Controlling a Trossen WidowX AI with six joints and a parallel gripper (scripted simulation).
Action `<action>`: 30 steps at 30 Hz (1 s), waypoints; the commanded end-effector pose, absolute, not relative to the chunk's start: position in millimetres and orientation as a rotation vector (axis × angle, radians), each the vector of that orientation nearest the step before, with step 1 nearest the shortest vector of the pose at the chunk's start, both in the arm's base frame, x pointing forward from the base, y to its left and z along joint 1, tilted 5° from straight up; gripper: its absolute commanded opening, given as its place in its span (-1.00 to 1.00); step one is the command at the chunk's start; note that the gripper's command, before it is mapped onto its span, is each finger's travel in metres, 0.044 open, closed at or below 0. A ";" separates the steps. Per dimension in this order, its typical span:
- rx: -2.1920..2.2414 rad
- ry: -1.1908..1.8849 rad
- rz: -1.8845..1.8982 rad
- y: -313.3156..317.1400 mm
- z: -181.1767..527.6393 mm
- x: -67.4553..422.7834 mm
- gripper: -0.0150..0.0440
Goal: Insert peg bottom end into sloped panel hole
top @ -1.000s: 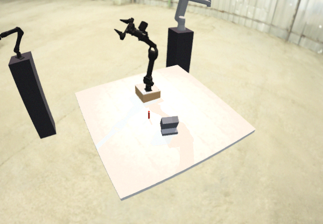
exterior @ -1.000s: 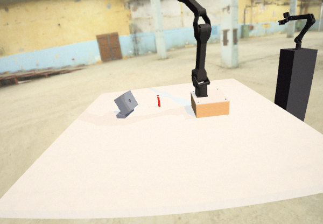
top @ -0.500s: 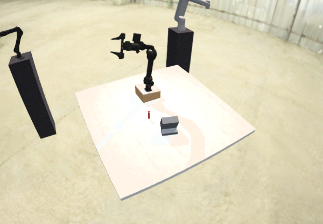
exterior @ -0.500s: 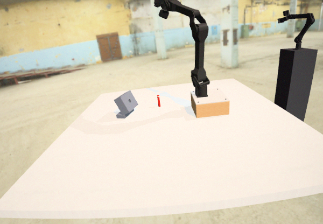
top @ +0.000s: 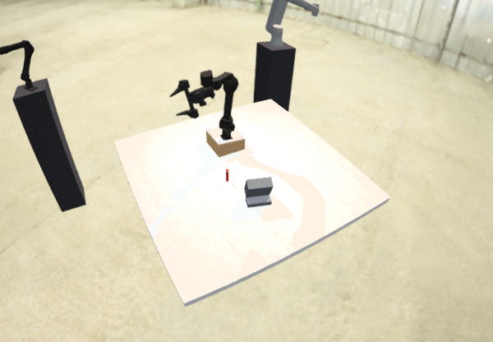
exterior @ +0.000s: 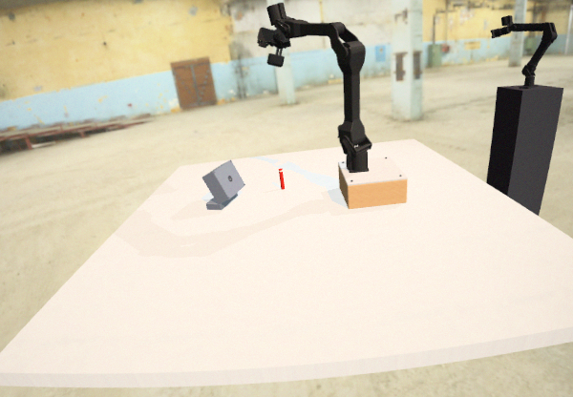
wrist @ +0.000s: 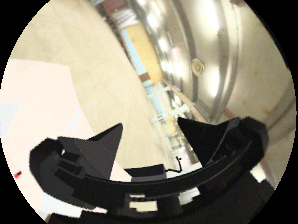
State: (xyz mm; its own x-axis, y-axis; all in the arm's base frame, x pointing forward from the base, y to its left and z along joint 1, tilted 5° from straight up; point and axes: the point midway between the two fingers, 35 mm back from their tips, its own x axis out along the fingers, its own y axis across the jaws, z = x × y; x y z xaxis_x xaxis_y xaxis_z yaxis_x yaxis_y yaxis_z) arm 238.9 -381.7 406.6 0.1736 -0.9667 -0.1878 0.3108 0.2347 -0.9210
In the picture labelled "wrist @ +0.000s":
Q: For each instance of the dark red peg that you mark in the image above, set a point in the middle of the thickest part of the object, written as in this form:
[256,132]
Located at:
[19,174]

